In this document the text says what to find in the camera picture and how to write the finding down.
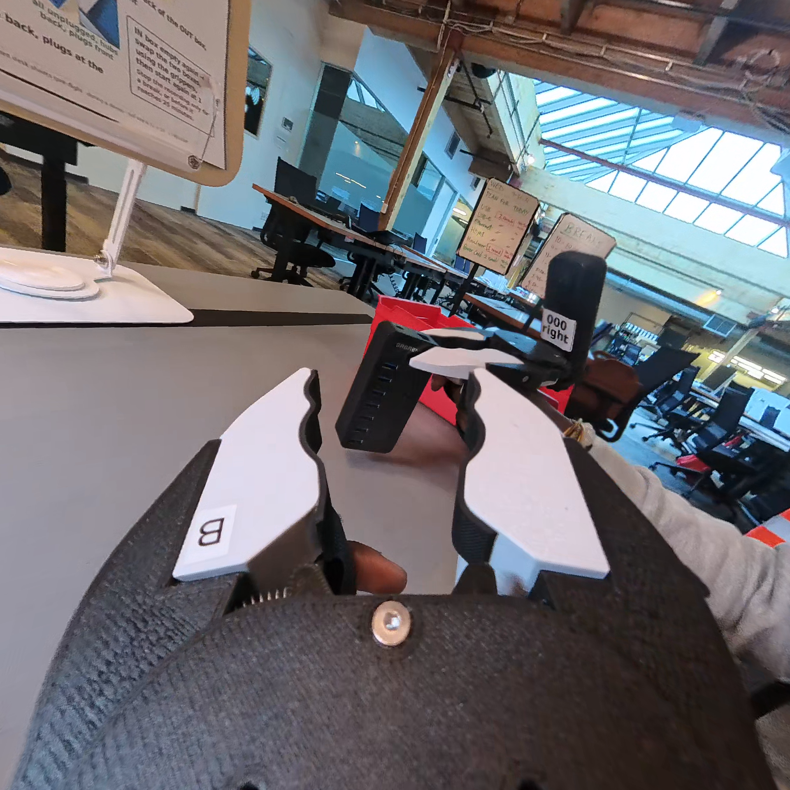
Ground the red plastic bin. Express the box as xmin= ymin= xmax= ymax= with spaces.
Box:
xmin=370 ymin=295 xmax=575 ymax=427

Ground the handwritten whiteboard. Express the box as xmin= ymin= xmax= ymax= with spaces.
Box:
xmin=441 ymin=179 xmax=539 ymax=322
xmin=521 ymin=213 xmax=617 ymax=300

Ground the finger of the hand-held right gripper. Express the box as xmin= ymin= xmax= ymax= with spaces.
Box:
xmin=409 ymin=347 xmax=527 ymax=377
xmin=420 ymin=327 xmax=496 ymax=346

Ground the person's left hand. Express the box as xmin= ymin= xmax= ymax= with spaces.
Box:
xmin=349 ymin=542 xmax=408 ymax=595

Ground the black usb hub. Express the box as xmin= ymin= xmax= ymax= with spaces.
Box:
xmin=335 ymin=321 xmax=460 ymax=454

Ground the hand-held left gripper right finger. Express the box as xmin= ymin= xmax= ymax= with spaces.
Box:
xmin=452 ymin=368 xmax=612 ymax=596

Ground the wooden post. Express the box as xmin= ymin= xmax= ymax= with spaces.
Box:
xmin=378 ymin=46 xmax=462 ymax=232

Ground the wooden desk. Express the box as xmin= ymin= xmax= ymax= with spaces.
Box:
xmin=253 ymin=184 xmax=470 ymax=303

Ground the black office chair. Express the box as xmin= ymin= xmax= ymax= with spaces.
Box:
xmin=654 ymin=386 xmax=790 ymax=513
xmin=250 ymin=207 xmax=337 ymax=286

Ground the person's right hand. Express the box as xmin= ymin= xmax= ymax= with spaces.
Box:
xmin=536 ymin=395 xmax=578 ymax=440

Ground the person's right forearm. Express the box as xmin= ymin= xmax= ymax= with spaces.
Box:
xmin=583 ymin=432 xmax=790 ymax=686

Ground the instruction sign on white stand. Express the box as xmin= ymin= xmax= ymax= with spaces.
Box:
xmin=0 ymin=0 xmax=254 ymax=325

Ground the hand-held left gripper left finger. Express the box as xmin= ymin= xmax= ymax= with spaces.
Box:
xmin=173 ymin=368 xmax=358 ymax=596

